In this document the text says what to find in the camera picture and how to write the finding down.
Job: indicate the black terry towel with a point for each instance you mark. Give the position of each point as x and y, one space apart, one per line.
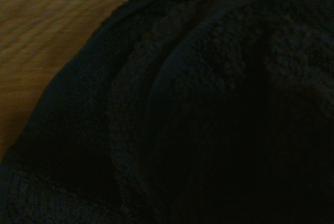
195 109

